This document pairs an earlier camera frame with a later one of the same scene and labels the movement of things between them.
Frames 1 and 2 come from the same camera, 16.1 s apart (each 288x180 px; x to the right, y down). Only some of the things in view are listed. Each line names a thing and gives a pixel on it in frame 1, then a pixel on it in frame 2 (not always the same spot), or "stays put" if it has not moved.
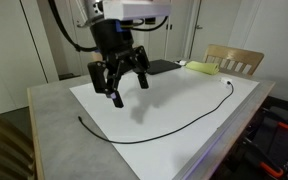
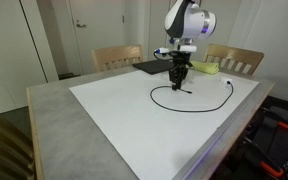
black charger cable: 163,135 → 191,93
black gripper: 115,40 → 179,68
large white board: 163,130 stays put
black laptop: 161,65 stays put
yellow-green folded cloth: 204,67 stays put
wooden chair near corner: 8,152 stays put
